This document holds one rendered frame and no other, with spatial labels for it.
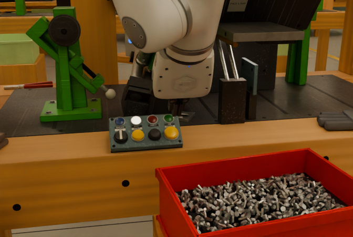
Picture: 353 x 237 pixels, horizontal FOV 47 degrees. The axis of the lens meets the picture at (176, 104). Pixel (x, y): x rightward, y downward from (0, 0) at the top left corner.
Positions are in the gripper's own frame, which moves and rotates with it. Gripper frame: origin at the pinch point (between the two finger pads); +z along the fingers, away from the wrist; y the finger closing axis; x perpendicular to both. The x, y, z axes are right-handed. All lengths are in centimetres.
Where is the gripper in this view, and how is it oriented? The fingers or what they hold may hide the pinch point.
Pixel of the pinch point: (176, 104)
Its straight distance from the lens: 77.7
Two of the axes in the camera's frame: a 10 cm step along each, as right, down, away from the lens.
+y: 9.8, -0.5, 1.7
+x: -1.5, -7.9, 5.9
